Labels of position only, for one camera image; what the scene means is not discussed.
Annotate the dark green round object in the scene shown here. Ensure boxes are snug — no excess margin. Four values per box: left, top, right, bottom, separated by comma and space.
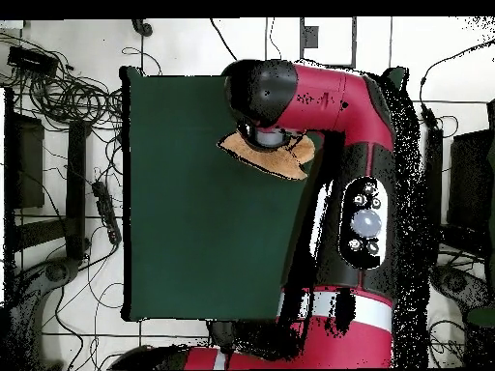
465, 304, 495, 328

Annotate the dark flat panel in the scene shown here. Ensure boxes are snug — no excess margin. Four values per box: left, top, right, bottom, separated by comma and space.
447, 128, 495, 233
14, 111, 46, 210

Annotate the black electronics box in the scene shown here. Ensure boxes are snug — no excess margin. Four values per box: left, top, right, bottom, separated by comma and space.
6, 44, 60, 78

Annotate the tan terry towel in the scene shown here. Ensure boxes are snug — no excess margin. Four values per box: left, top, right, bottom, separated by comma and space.
217, 130, 316, 182

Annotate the black metal stand frame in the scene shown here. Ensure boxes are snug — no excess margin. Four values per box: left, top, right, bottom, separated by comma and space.
3, 87, 92, 268
422, 126, 494, 268

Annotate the black cable with adapter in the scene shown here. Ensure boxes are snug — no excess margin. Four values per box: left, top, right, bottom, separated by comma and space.
419, 38, 495, 130

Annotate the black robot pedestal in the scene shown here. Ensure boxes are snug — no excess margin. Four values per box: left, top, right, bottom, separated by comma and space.
208, 319, 299, 360

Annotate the black plug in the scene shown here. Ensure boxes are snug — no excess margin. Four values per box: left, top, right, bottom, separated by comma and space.
131, 17, 155, 39

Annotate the dark green table cloth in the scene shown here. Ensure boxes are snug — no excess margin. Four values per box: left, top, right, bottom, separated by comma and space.
119, 64, 408, 323

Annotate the black power strip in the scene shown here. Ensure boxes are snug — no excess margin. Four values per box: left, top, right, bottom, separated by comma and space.
91, 180, 124, 246

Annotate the grey tripod base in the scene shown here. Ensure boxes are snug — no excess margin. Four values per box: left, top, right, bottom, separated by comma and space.
7, 256, 82, 371
429, 264, 492, 310

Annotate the thin black cable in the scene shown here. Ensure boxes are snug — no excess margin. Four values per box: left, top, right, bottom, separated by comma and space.
263, 16, 282, 62

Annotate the thick black cable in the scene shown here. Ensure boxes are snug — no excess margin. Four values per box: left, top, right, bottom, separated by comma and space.
209, 17, 238, 62

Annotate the grey rectangular floor frame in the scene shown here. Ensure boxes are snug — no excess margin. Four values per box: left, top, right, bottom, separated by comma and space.
299, 16, 358, 70

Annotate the tangled black cable bundle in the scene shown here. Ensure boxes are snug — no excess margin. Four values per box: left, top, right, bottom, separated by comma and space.
0, 30, 125, 132

